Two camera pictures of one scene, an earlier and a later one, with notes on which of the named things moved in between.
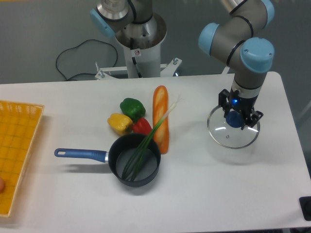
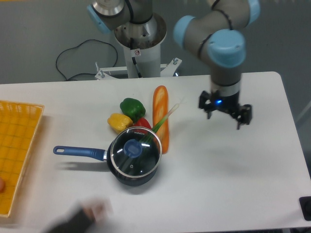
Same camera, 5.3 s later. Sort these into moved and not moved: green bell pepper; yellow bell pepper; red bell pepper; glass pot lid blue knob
Moved: glass pot lid blue knob
Not moved: yellow bell pepper; green bell pepper; red bell pepper
